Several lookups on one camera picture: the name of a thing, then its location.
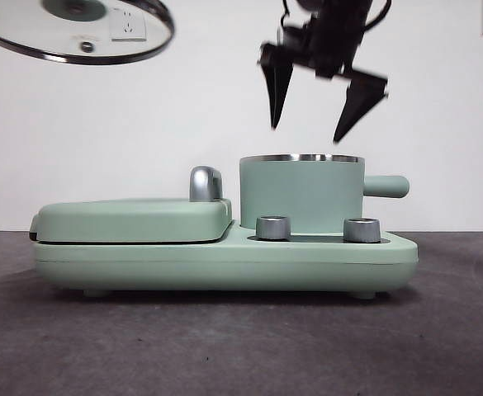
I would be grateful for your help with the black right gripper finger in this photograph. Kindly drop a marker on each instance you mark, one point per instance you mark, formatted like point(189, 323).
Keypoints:
point(278, 78)
point(361, 99)

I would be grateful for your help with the glass lid with green knob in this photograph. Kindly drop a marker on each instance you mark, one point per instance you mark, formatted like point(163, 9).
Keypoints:
point(76, 37)

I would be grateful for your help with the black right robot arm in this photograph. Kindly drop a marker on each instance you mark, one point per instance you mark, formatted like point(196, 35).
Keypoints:
point(336, 33)

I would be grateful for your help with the silver control knob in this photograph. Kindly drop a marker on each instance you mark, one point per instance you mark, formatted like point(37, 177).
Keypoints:
point(273, 227)
point(361, 229)

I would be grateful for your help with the green breakfast machine base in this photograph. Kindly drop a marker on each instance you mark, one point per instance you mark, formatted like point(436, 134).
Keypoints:
point(224, 264)

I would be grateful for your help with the white wall socket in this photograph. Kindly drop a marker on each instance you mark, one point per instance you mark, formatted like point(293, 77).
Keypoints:
point(127, 24)

